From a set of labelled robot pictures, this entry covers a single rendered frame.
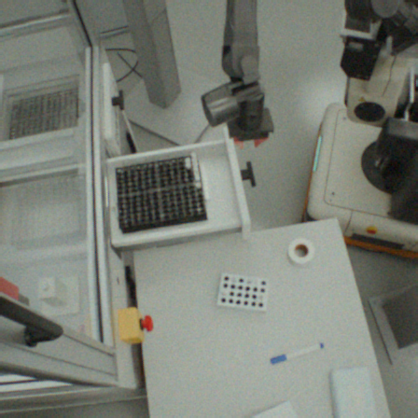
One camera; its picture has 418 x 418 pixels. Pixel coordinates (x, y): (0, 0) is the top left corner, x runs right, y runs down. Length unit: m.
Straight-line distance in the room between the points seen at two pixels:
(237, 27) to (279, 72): 1.71
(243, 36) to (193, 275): 0.63
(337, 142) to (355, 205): 0.31
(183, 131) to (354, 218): 1.00
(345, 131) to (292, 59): 0.79
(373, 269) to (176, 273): 1.12
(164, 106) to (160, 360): 1.54
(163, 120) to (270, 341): 1.50
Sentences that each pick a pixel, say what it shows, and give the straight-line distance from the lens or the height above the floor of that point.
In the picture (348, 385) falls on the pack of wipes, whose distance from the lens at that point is 1.10.
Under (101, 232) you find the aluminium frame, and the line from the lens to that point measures 1.00.
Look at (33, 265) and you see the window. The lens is 0.64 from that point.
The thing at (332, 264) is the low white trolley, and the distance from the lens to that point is 1.19.
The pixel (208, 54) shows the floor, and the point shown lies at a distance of 2.67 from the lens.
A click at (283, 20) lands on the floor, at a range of 2.89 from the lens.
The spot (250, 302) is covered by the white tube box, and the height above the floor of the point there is 0.80.
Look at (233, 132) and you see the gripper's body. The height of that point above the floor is 1.09.
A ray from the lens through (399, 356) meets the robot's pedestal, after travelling 1.99.
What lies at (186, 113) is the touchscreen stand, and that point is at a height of 0.04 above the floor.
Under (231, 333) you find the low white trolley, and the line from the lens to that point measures 1.12.
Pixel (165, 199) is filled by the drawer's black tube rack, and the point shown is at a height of 0.90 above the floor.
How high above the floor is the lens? 1.87
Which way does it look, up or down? 65 degrees down
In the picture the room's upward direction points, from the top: 8 degrees counter-clockwise
